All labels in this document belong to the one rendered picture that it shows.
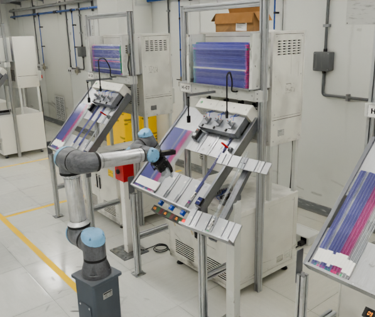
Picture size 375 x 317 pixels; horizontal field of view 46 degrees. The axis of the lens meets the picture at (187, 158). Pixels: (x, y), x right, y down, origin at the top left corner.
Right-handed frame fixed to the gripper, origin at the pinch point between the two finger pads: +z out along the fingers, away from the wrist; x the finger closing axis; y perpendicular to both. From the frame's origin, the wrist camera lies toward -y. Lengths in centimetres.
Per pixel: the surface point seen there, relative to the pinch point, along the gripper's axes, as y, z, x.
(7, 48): -80, -32, -445
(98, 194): 3, 72, -160
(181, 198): 3.3, 15.9, 2.5
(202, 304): 36, 69, 25
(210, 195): -5.3, 14.9, 21.0
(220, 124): -46.5, -3.7, 1.3
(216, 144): -36.9, 5.1, 1.8
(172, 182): -4.1, 13.9, -13.4
